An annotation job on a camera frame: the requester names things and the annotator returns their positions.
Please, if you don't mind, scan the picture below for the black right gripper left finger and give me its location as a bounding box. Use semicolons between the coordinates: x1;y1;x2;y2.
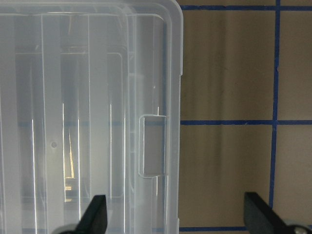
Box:
75;195;108;234

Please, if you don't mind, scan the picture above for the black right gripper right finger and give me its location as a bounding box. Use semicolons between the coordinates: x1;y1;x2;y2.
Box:
244;192;295;234

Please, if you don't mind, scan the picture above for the clear plastic box lid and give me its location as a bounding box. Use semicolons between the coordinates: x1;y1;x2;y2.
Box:
0;0;183;234

